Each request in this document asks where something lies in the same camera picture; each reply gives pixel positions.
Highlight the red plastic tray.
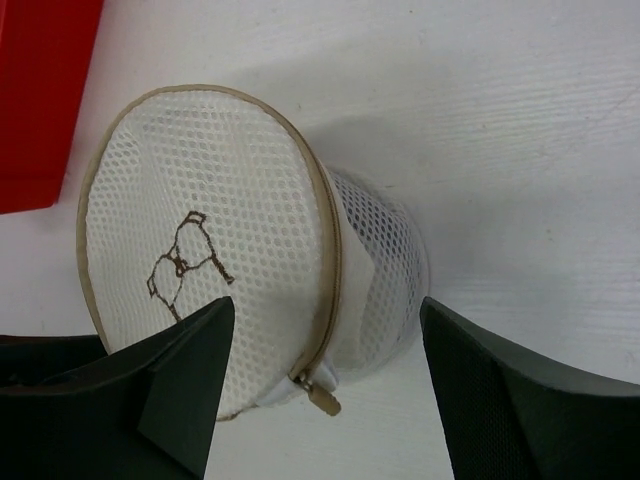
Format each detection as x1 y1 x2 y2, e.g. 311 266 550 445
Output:
1 0 103 214

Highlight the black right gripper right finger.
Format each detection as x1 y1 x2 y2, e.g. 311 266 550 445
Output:
420 297 639 479

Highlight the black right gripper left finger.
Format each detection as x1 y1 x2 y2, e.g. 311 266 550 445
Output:
1 297 234 479

